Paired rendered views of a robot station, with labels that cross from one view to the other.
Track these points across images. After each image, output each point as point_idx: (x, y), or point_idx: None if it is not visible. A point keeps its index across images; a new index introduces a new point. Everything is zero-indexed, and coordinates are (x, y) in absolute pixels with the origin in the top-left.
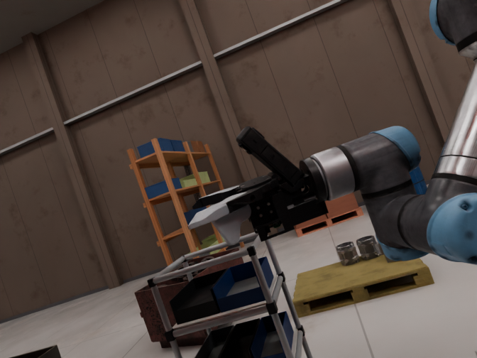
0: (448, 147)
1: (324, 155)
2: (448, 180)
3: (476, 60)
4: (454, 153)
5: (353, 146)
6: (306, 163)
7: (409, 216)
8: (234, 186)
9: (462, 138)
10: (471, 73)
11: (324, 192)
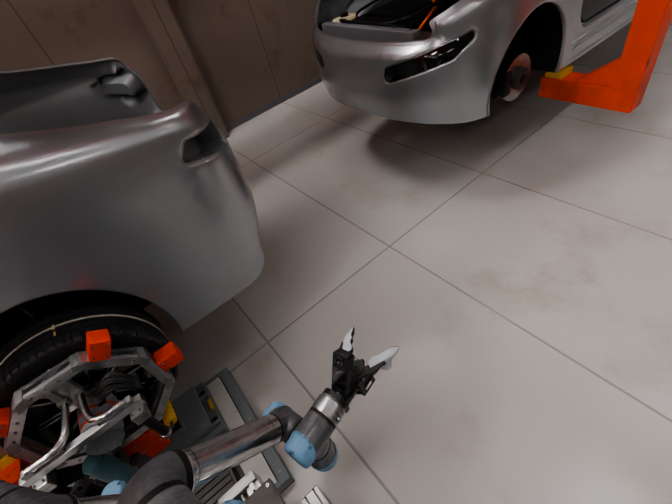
0: (265, 420)
1: (319, 397)
2: (272, 413)
3: (230, 442)
4: (264, 417)
5: (308, 413)
6: (327, 388)
7: (296, 415)
8: (375, 365)
9: (258, 419)
10: (237, 438)
11: None
